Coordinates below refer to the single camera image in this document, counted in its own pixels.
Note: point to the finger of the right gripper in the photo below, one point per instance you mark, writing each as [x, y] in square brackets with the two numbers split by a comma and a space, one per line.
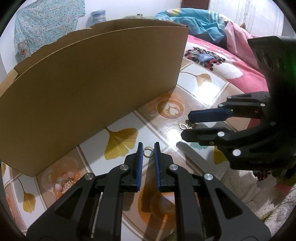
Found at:
[248, 105]
[245, 150]

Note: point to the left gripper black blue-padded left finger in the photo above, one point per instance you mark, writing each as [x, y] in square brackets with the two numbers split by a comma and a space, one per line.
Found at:
[92, 208]

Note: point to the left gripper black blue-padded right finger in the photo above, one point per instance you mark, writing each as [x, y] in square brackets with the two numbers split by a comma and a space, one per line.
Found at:
[205, 208]

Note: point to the gold earring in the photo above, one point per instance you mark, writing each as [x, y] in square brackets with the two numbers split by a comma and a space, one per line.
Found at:
[187, 125]

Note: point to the pink floral bedsheet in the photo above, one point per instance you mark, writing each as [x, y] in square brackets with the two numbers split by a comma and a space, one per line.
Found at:
[236, 64]

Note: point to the patterned ginkgo table mat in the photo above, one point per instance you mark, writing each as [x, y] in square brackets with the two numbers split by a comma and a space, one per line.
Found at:
[147, 214]

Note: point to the white fluffy rug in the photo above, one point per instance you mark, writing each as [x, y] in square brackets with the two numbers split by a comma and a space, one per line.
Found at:
[272, 199]

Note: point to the blue crumpled blanket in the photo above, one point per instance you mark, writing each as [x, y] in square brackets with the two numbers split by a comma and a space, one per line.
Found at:
[203, 24]

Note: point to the brown cardboard box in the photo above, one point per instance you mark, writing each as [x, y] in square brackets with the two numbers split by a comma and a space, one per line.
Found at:
[69, 90]

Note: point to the water dispenser with bottle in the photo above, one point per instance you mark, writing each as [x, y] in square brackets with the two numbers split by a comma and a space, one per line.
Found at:
[98, 16]

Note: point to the teal floral hanging cloth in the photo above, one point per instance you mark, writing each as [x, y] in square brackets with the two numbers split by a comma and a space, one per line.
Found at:
[44, 22]

